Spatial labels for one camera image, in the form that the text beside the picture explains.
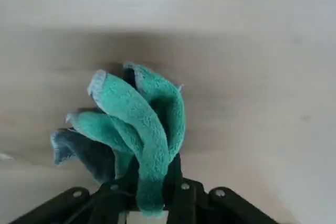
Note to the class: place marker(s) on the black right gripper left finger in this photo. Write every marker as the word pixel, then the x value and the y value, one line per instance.
pixel 78 205

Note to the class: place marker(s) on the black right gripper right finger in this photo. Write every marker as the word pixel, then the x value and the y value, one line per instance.
pixel 204 205

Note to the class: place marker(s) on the green cloth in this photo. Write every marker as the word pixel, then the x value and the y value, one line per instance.
pixel 136 119

